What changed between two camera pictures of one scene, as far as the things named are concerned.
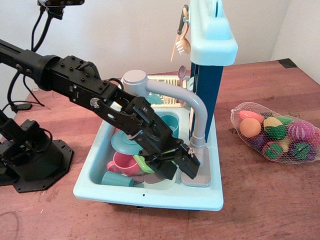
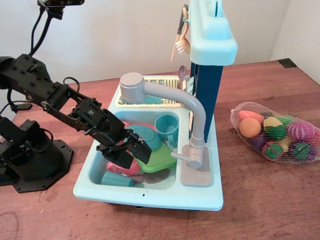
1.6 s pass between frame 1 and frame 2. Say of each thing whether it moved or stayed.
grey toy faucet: stayed
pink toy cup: stayed
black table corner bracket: stayed
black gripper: moved
